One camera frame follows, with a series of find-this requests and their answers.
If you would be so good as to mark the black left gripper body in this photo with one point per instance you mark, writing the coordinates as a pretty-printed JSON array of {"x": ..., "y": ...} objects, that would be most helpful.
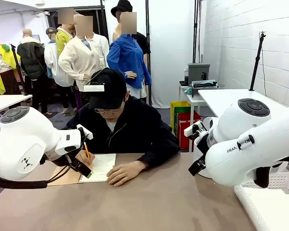
[{"x": 60, "y": 160}]

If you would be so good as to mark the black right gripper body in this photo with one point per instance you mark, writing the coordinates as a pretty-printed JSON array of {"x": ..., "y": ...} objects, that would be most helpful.
[{"x": 202, "y": 146}]

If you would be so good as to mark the yellow pencil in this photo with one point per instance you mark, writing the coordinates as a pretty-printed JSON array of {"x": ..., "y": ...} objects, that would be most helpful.
[{"x": 86, "y": 148}]

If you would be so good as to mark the brown-cover spiral notebook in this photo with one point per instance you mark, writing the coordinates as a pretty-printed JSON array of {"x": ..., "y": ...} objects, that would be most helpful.
[{"x": 103, "y": 166}]

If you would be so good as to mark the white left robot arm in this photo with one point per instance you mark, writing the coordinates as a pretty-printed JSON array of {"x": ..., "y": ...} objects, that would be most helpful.
[{"x": 19, "y": 134}]

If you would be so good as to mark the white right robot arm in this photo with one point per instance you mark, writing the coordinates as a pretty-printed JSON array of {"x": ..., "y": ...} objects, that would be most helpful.
[{"x": 231, "y": 163}]

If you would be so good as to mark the person's left forearm black sleeve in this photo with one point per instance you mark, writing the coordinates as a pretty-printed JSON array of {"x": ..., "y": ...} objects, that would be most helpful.
[{"x": 159, "y": 154}]

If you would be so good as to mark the person's right hand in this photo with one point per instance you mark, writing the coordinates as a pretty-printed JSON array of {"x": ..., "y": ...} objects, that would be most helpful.
[{"x": 88, "y": 156}]

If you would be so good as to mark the person's left hand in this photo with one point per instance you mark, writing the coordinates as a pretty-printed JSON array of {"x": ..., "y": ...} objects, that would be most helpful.
[{"x": 127, "y": 172}]

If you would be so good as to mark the red shopping bag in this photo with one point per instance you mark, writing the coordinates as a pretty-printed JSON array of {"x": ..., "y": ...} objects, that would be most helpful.
[{"x": 183, "y": 116}]

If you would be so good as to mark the yellow shopping bag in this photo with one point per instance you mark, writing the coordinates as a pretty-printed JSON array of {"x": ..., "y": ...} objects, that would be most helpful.
[{"x": 174, "y": 115}]

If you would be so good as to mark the small white side table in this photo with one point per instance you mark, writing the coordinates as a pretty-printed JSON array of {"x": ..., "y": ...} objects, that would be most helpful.
[{"x": 193, "y": 101}]

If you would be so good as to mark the large white rounded table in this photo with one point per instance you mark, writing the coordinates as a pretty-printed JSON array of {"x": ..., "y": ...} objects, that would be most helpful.
[{"x": 221, "y": 98}]

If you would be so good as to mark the grey tray with teal items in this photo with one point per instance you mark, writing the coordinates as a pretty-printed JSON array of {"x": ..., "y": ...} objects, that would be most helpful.
[{"x": 195, "y": 92}]

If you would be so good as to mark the teal cloth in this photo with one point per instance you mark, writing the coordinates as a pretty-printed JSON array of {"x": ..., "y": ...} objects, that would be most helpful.
[{"x": 188, "y": 91}]

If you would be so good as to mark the white perforated plastic basket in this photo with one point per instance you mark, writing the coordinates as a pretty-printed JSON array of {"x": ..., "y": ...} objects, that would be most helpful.
[{"x": 245, "y": 202}]

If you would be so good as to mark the thin-rimmed eyeglasses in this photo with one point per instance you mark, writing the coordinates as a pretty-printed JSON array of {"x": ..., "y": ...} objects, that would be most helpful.
[{"x": 100, "y": 111}]

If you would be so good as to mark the person's black zip jacket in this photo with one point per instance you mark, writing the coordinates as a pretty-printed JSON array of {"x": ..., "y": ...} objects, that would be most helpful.
[{"x": 135, "y": 125}]

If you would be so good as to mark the dark jar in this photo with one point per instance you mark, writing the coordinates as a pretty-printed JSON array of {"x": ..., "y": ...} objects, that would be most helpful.
[{"x": 186, "y": 78}]

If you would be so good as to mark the grey box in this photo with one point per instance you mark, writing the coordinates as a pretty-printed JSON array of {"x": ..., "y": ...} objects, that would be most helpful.
[{"x": 197, "y": 72}]

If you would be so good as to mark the black baseball cap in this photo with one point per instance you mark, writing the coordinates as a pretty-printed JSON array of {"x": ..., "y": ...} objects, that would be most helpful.
[{"x": 110, "y": 96}]

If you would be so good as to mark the white paper stack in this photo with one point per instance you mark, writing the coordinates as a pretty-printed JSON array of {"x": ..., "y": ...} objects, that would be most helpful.
[{"x": 274, "y": 211}]

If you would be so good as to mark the mannequin in white shirt, grey cap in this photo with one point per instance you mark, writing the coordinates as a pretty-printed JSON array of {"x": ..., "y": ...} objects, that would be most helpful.
[{"x": 54, "y": 65}]

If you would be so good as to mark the mannequin in cream jacket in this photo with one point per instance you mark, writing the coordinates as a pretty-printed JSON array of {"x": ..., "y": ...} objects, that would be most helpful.
[{"x": 79, "y": 60}]

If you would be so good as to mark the black light stand pole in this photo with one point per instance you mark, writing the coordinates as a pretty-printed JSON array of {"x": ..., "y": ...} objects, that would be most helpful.
[
  {"x": 195, "y": 36},
  {"x": 147, "y": 24}
]

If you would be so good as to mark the mannequin in blue shirt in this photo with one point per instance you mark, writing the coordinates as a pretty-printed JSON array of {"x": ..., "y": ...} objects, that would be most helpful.
[{"x": 127, "y": 57}]

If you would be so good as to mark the mannequin in yellow vest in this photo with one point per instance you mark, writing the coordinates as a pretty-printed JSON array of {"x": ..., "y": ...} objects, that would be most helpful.
[{"x": 0, "y": 60}]

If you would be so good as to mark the mannequin in yellow jacket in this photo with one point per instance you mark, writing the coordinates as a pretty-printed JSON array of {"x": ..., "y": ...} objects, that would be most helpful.
[{"x": 61, "y": 41}]

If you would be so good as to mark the mannequin in black shirt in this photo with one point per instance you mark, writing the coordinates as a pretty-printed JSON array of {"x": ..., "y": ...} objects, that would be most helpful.
[{"x": 116, "y": 33}]

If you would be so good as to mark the black bucket hat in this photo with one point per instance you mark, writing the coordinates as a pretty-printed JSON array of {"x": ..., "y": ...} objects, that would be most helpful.
[{"x": 121, "y": 7}]

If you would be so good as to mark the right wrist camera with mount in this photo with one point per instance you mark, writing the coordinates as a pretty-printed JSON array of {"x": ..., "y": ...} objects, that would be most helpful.
[{"x": 193, "y": 128}]

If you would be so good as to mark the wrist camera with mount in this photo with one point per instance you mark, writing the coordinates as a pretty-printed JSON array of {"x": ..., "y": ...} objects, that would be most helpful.
[
  {"x": 193, "y": 128},
  {"x": 85, "y": 132}
]

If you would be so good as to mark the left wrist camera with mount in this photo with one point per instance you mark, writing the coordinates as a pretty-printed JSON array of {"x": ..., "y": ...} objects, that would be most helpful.
[{"x": 85, "y": 132}]

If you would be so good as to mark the white head-mounted camera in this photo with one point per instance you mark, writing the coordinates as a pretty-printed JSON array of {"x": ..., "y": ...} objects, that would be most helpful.
[{"x": 94, "y": 88}]

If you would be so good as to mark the tall black camera tripod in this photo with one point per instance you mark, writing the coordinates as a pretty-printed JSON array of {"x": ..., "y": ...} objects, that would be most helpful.
[{"x": 256, "y": 62}]

